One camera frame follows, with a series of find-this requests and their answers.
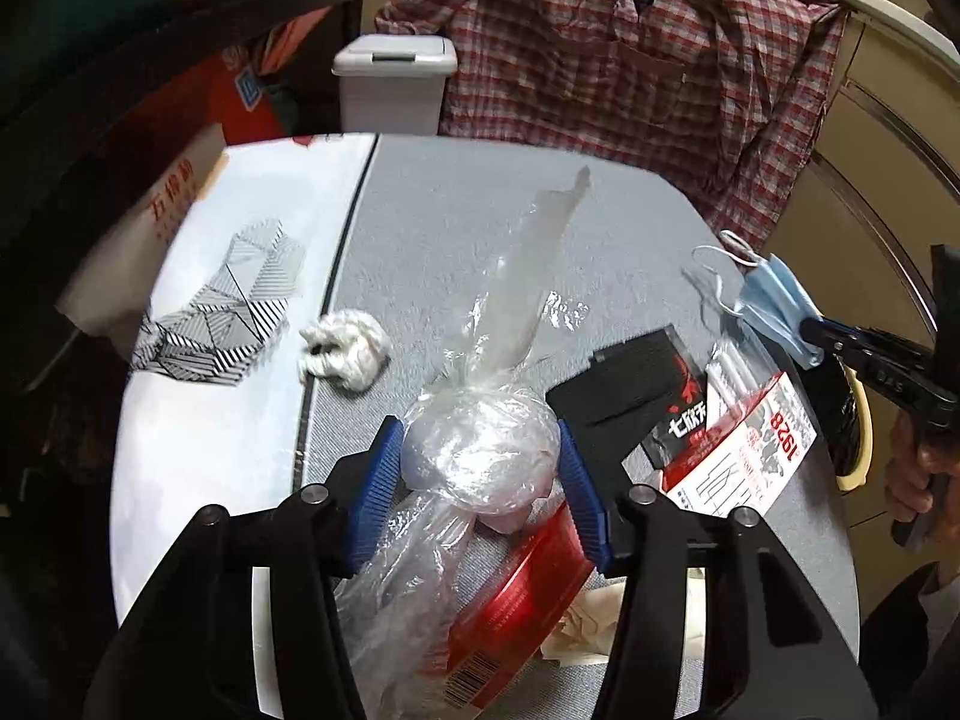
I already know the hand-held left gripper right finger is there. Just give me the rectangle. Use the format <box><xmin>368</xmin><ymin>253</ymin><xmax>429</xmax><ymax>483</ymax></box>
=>
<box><xmin>559</xmin><ymin>420</ymin><xmax>878</xmax><ymax>720</ymax></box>

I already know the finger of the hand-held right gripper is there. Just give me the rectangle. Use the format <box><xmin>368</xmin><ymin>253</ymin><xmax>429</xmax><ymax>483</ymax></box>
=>
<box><xmin>840</xmin><ymin>351</ymin><xmax>938</xmax><ymax>410</ymax></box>
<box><xmin>799</xmin><ymin>319</ymin><xmax>931</xmax><ymax>368</ymax></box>

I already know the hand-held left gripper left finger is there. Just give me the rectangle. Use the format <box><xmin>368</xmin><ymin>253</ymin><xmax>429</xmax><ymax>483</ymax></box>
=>
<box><xmin>82</xmin><ymin>416</ymin><xmax>406</xmax><ymax>720</ymax></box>

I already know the trash bin with black liner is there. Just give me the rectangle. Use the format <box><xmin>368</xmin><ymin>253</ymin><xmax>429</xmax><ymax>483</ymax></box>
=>
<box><xmin>814</xmin><ymin>364</ymin><xmax>877</xmax><ymax>496</ymax></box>

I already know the black elastic band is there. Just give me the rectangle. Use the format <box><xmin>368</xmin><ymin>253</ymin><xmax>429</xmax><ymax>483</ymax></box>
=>
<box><xmin>546</xmin><ymin>371</ymin><xmax>657</xmax><ymax>466</ymax></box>

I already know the blue face mask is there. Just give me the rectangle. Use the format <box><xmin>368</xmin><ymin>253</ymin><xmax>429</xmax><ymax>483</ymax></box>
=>
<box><xmin>686</xmin><ymin>229</ymin><xmax>826</xmax><ymax>370</ymax></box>

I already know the clear plastic bag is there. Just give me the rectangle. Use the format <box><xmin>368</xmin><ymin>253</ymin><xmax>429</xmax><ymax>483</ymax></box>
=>
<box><xmin>334</xmin><ymin>165</ymin><xmax>593</xmax><ymax>720</ymax></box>

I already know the white milk carton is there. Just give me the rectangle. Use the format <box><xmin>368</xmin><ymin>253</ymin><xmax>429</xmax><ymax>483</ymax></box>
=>
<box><xmin>652</xmin><ymin>337</ymin><xmax>818</xmax><ymax>518</ymax></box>

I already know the person's right forearm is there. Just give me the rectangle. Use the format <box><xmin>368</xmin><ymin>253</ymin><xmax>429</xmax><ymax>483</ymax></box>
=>
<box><xmin>859</xmin><ymin>562</ymin><xmax>960</xmax><ymax>720</ymax></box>

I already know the person's right hand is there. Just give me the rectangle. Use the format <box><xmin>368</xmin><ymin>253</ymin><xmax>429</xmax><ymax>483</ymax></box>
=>
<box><xmin>885</xmin><ymin>412</ymin><xmax>960</xmax><ymax>522</ymax></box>

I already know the black packet with red crab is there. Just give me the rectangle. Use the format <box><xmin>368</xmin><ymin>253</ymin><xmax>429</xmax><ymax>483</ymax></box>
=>
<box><xmin>589</xmin><ymin>325</ymin><xmax>713</xmax><ymax>475</ymax></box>

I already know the crumpled beige tissue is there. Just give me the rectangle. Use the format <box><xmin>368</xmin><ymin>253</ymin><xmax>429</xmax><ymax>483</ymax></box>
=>
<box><xmin>540</xmin><ymin>581</ymin><xmax>638</xmax><ymax>665</ymax></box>

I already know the red round tin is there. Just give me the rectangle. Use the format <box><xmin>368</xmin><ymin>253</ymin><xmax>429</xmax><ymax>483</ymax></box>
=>
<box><xmin>442</xmin><ymin>499</ymin><xmax>601</xmax><ymax>720</ymax></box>

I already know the crumpled white tissue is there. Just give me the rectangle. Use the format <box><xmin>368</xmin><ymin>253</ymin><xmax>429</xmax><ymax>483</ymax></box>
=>
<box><xmin>298</xmin><ymin>309</ymin><xmax>392</xmax><ymax>391</ymax></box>

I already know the beige cabinet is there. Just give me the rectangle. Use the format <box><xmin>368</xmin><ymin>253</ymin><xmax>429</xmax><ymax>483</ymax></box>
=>
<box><xmin>780</xmin><ymin>7</ymin><xmax>960</xmax><ymax>421</ymax></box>

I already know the white sack with red print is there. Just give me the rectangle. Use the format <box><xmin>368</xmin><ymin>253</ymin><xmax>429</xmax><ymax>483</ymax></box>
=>
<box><xmin>56</xmin><ymin>124</ymin><xmax>230</xmax><ymax>361</ymax></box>

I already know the red plaid shirt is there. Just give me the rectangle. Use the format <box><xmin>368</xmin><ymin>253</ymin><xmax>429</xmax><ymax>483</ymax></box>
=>
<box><xmin>375</xmin><ymin>0</ymin><xmax>852</xmax><ymax>256</ymax></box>

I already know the white lidded bin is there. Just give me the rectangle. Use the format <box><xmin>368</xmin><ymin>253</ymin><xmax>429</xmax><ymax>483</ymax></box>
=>
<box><xmin>332</xmin><ymin>34</ymin><xmax>458</xmax><ymax>140</ymax></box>

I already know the orange bag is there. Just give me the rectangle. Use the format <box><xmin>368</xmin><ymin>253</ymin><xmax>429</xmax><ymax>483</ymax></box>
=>
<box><xmin>202</xmin><ymin>7</ymin><xmax>338</xmax><ymax>143</ymax></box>

